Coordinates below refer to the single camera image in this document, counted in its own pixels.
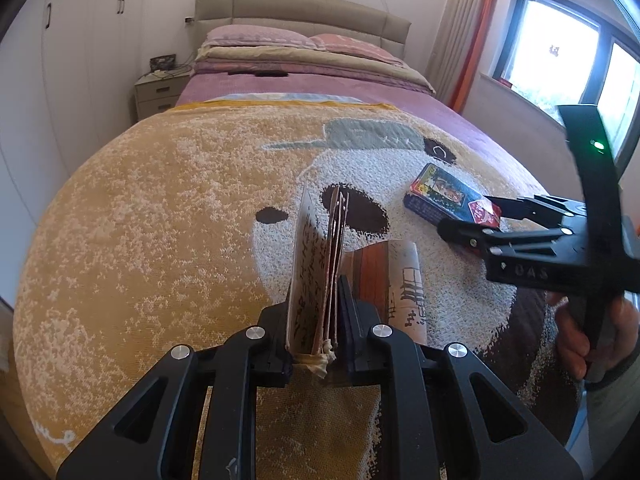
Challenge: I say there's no red blue snack box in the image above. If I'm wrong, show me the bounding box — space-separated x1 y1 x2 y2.
404 164 501 229

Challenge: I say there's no brown paper booklet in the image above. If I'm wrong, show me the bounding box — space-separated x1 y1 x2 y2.
285 185 427 378

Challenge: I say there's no right hand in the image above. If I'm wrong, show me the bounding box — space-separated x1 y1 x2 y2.
546 219 640 382

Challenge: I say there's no small red windowsill box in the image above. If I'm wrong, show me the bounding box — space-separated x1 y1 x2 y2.
498 78 513 89

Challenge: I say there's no dark framed window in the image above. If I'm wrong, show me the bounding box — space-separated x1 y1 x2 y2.
492 0 639 168

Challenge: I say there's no yellow panda blanket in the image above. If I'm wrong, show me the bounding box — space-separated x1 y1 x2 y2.
14 98 578 466

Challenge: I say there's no beige orange left curtain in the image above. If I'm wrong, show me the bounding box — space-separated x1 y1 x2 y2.
425 0 497 113

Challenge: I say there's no pink right pillow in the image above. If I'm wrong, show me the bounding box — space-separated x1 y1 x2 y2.
310 34 405 66

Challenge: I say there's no pink pillow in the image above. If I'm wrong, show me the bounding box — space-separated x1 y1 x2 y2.
310 34 405 66
204 24 318 50

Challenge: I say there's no folded olive quilt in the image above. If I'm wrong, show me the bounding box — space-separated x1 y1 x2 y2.
193 47 435 96

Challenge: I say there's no beige padded headboard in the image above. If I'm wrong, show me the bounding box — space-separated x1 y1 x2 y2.
188 0 411 58

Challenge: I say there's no pink left pillow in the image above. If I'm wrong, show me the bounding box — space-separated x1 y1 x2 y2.
204 24 318 50

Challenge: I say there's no purple bed cover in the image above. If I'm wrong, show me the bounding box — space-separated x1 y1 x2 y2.
178 73 508 158

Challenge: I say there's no beige bedside table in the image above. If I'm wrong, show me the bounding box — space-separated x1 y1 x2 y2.
134 68 192 120

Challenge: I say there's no white wardrobe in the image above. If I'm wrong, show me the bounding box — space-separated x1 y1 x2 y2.
1 0 143 304

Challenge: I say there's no dark picture frame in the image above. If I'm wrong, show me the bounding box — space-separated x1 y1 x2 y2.
149 54 177 72

